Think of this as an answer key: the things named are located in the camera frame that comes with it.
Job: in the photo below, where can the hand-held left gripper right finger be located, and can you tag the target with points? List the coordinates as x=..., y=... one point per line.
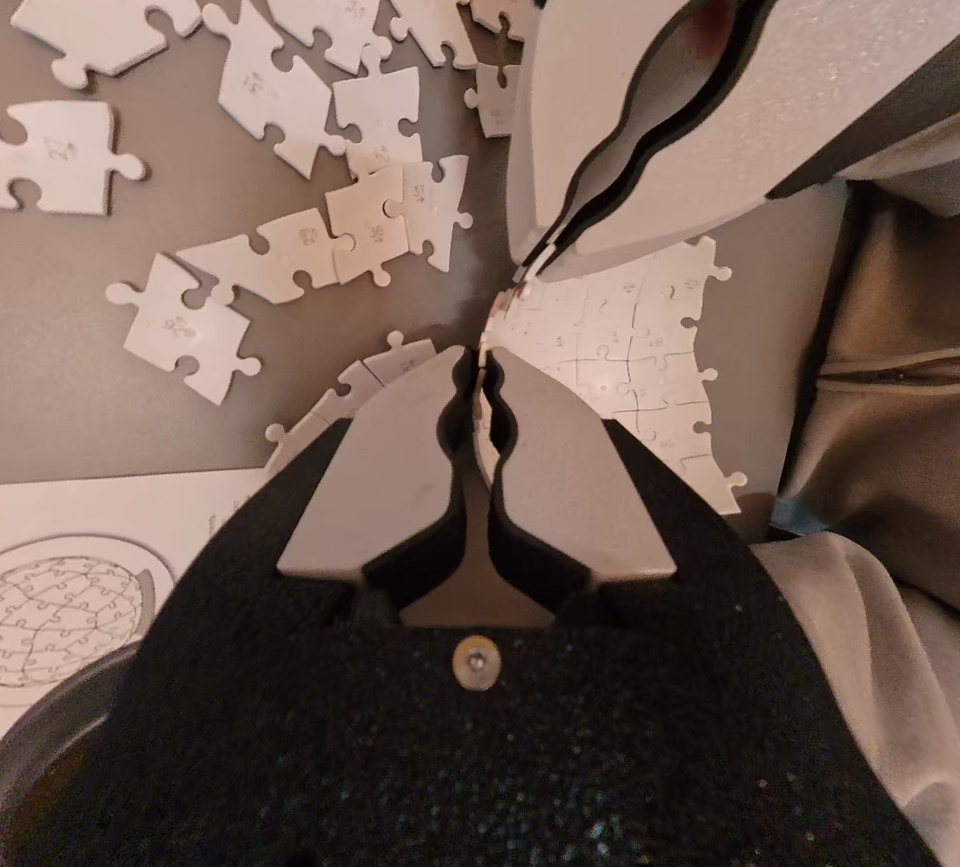
x=585, y=499

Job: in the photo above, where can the curved white puzzle ball shell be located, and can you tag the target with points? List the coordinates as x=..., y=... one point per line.
x=645, y=357

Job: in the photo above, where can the person's right forearm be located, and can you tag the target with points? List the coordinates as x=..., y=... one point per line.
x=922, y=162

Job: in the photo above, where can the white paper instruction sheet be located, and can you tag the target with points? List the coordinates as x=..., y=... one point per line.
x=112, y=514

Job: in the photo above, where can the black round ball stand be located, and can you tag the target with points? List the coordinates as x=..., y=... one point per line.
x=45, y=732

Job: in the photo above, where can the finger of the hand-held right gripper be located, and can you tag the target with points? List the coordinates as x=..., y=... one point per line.
x=810, y=72
x=592, y=57

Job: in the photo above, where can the person's right hand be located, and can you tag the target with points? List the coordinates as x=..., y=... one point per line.
x=709, y=31

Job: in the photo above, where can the blue cloth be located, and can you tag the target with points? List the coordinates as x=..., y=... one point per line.
x=799, y=516

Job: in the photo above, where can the beige zip hoodie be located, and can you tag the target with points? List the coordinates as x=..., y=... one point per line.
x=885, y=447

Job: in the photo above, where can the scattered loose white puzzle pieces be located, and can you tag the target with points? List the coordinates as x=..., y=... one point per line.
x=270, y=79

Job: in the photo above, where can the joined white puzzle strip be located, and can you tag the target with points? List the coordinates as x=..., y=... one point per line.
x=397, y=361

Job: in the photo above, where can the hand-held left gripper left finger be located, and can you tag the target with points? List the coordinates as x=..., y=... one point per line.
x=360, y=499

